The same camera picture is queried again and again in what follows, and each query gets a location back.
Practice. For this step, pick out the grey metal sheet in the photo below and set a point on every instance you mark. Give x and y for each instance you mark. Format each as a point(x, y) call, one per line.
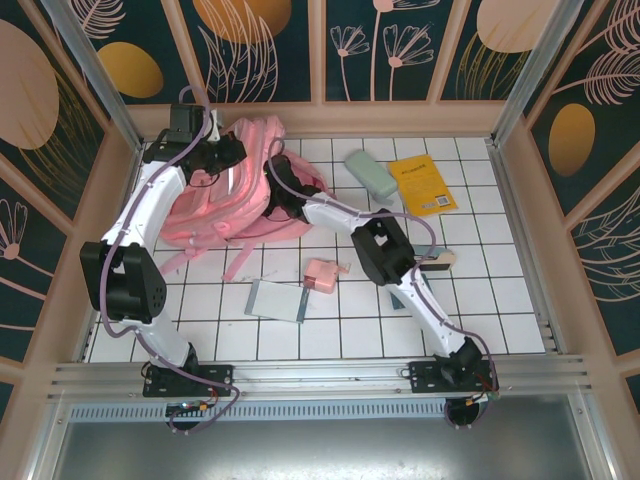
point(320, 450)

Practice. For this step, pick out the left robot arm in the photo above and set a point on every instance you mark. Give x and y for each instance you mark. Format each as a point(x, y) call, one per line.
point(145, 210)

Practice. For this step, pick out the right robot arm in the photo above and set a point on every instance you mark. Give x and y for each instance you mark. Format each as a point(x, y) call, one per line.
point(385, 250)

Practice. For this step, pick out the small pink box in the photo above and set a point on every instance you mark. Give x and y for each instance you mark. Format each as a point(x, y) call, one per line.
point(320, 276)

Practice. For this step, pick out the aluminium mounting rail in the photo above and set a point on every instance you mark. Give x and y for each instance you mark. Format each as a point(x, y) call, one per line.
point(320, 375)

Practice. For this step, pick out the pink backpack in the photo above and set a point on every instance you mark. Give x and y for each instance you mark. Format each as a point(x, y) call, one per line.
point(240, 200)

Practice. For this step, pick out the yellow book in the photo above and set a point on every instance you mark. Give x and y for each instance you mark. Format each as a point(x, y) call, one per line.
point(422, 182)

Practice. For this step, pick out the grey notebook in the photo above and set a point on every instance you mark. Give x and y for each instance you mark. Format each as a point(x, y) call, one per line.
point(275, 300)

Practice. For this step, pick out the small circuit board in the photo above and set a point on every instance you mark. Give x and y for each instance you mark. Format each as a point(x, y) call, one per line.
point(485, 398)
point(192, 407)

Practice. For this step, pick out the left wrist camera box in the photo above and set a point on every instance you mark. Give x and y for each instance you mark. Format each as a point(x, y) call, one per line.
point(185, 120)

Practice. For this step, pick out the aluminium table side rail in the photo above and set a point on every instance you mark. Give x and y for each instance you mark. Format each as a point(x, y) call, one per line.
point(516, 210)
point(85, 345)

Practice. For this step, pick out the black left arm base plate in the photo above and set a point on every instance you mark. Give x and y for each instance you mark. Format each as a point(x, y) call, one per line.
point(217, 377)

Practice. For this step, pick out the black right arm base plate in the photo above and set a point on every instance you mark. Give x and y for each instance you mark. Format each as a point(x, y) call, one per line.
point(425, 377)

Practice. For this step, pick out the aluminium corner post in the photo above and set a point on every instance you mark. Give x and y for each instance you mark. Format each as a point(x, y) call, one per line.
point(533, 75)
point(100, 85)

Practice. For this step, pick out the pale green pencil case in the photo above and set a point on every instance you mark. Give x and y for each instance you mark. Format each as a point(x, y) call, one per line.
point(370, 175)

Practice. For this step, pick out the blackboard eraser brush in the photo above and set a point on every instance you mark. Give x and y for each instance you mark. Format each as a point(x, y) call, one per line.
point(440, 260)

